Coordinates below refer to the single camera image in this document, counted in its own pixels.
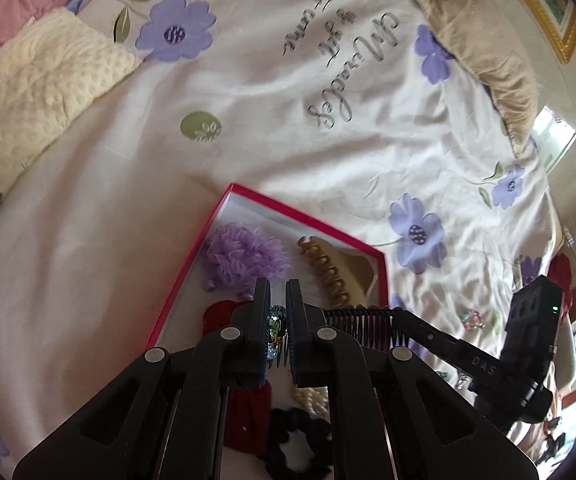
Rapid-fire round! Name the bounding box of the pearl bow hair clip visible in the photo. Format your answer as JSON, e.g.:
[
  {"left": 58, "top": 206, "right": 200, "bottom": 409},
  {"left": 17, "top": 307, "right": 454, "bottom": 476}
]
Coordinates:
[{"left": 290, "top": 387, "right": 331, "bottom": 419}]

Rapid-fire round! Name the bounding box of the beige pillow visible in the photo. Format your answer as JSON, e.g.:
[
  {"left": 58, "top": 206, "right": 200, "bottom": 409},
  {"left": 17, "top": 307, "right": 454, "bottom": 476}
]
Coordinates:
[{"left": 408, "top": 0, "right": 541, "bottom": 159}]

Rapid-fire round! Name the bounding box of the purple ruffled flower hair tie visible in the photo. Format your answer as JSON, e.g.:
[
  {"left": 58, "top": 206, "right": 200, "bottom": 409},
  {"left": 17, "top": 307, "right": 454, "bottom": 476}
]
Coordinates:
[{"left": 200, "top": 224, "right": 291, "bottom": 302}]

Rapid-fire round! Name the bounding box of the beige claw hair clip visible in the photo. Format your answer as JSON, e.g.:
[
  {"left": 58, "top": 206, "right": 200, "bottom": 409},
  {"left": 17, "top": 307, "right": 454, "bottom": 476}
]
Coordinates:
[{"left": 297, "top": 236, "right": 377, "bottom": 309}]

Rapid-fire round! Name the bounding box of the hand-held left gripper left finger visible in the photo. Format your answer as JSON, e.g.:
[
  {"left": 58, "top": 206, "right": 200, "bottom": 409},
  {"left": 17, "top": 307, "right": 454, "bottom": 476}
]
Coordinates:
[{"left": 12, "top": 277, "right": 273, "bottom": 480}]

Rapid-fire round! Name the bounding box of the red velvet bow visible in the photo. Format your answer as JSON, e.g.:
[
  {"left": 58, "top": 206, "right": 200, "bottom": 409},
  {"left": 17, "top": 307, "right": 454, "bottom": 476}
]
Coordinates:
[{"left": 200, "top": 299, "right": 273, "bottom": 454}]

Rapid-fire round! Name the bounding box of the pink blanket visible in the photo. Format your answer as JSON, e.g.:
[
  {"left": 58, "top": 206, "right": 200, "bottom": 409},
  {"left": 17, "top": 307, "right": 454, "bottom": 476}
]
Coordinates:
[{"left": 0, "top": 0, "right": 115, "bottom": 79}]

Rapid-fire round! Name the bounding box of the black scrunchie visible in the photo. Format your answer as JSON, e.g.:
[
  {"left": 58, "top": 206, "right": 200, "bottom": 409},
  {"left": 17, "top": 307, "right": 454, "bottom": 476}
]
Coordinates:
[{"left": 258, "top": 406, "right": 337, "bottom": 479}]

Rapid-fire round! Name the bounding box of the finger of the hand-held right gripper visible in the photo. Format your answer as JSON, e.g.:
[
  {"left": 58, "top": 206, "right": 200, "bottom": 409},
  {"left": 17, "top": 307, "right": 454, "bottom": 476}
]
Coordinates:
[{"left": 390, "top": 309, "right": 503, "bottom": 386}]

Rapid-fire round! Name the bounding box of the cream fleece blanket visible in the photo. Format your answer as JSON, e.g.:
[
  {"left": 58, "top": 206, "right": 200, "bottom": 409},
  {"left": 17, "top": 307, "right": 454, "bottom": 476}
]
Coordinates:
[{"left": 0, "top": 10, "right": 144, "bottom": 242}]

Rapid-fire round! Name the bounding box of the white floral duvet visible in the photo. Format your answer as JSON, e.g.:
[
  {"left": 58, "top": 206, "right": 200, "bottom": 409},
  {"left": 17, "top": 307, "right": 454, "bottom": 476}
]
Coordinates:
[{"left": 0, "top": 0, "right": 571, "bottom": 480}]

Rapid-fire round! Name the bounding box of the red jewelry box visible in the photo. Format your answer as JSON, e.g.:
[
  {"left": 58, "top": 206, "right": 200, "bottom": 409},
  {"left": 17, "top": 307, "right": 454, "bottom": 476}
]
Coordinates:
[{"left": 145, "top": 183, "right": 391, "bottom": 480}]

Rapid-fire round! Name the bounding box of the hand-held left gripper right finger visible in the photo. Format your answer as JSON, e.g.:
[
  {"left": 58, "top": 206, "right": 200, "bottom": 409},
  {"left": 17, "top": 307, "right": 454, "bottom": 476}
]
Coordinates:
[{"left": 285, "top": 278, "right": 538, "bottom": 480}]

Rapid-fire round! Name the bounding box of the silver rhinestone hair clip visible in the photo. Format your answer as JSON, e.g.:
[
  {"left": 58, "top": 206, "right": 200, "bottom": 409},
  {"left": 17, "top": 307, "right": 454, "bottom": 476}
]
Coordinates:
[{"left": 450, "top": 367, "right": 471, "bottom": 394}]

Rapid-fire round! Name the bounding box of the red cloth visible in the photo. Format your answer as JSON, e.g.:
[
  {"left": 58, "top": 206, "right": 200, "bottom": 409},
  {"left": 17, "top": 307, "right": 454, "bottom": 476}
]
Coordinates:
[{"left": 550, "top": 254, "right": 575, "bottom": 312}]

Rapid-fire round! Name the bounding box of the black beaded hair comb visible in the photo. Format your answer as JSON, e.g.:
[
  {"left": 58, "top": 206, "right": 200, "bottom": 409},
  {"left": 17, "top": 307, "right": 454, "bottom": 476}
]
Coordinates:
[{"left": 267, "top": 305, "right": 405, "bottom": 369}]

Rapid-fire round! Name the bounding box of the gold picture frame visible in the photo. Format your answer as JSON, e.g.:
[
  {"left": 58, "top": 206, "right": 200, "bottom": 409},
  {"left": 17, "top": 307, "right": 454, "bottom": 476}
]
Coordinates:
[{"left": 490, "top": 0, "right": 576, "bottom": 65}]

